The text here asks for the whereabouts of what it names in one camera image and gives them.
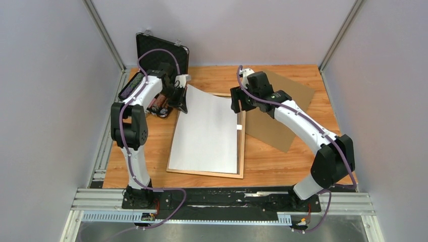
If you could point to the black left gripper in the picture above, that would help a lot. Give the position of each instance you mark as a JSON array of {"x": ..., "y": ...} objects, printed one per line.
[{"x": 180, "y": 102}]

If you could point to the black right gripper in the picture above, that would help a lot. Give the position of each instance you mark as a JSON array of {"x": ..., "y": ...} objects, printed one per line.
[{"x": 237, "y": 94}]

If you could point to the brown cardboard backing board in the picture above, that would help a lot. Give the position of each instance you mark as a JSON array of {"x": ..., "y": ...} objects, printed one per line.
[{"x": 280, "y": 130}]

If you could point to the autumn forest photo print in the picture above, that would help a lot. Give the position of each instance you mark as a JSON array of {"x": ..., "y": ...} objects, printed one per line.
[{"x": 207, "y": 133}]

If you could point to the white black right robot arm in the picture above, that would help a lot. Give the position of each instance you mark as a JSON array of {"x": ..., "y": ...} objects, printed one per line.
[{"x": 333, "y": 154}]

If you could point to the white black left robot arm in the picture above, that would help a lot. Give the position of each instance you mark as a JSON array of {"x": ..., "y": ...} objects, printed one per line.
[{"x": 129, "y": 127}]

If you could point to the black poker chip case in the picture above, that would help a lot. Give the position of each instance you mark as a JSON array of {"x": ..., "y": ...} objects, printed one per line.
[{"x": 159, "y": 62}]

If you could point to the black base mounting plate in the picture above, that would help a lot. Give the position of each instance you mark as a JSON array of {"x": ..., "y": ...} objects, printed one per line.
[{"x": 225, "y": 204}]

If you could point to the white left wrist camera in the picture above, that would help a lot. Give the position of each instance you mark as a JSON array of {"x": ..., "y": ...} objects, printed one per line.
[{"x": 181, "y": 80}]

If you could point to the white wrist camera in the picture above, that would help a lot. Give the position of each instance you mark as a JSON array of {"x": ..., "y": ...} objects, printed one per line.
[
  {"x": 244, "y": 74},
  {"x": 181, "y": 80}
]

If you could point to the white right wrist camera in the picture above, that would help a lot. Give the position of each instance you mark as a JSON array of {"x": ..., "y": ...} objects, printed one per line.
[{"x": 244, "y": 74}]

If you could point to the aluminium left corner post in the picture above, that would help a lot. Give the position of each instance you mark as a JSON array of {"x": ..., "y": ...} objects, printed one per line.
[{"x": 89, "y": 4}]

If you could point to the aluminium corner post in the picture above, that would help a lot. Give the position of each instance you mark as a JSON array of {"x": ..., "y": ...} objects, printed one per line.
[
  {"x": 347, "y": 23},
  {"x": 89, "y": 4}
]

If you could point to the aluminium right corner post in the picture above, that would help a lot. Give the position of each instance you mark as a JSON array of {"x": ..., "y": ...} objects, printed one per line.
[{"x": 347, "y": 23}]

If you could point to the aluminium rail frame front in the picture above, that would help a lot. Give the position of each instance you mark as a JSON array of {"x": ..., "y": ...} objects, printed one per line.
[{"x": 104, "y": 205}]

